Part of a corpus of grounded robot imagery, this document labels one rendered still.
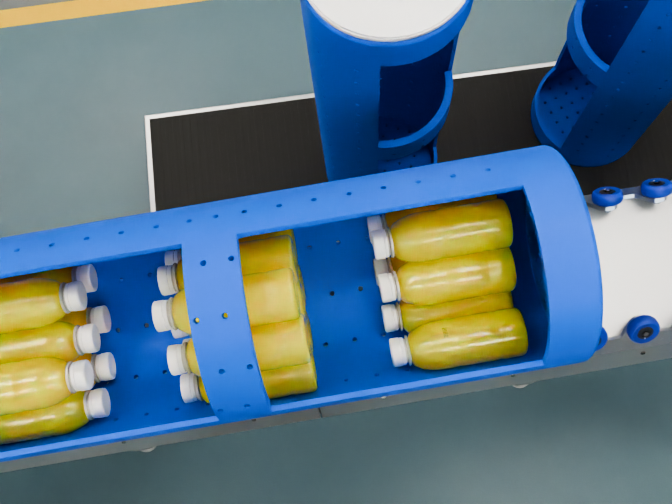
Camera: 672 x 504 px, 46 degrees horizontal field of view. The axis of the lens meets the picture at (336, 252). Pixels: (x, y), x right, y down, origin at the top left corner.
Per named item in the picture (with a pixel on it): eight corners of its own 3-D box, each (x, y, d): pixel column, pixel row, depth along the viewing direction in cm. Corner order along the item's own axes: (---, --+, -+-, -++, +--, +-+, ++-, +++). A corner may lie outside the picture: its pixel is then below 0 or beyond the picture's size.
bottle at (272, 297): (302, 328, 98) (171, 350, 98) (300, 303, 104) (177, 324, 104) (292, 281, 95) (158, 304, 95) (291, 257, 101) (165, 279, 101)
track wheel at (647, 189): (678, 196, 117) (678, 183, 117) (648, 201, 117) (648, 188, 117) (664, 186, 122) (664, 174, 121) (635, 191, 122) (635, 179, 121)
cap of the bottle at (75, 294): (61, 293, 102) (75, 290, 102) (67, 277, 105) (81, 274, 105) (70, 317, 104) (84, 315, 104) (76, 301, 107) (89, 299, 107)
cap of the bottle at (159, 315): (171, 335, 99) (157, 338, 99) (175, 320, 102) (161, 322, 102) (164, 308, 97) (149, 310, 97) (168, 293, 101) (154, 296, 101)
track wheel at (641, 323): (663, 320, 112) (657, 310, 113) (632, 325, 112) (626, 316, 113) (660, 343, 114) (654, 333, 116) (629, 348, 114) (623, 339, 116)
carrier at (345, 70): (311, 200, 207) (417, 230, 203) (271, 18, 122) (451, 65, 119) (344, 103, 213) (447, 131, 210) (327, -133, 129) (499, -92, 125)
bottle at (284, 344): (311, 349, 107) (191, 370, 107) (303, 304, 105) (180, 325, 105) (312, 371, 100) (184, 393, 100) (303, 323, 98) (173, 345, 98)
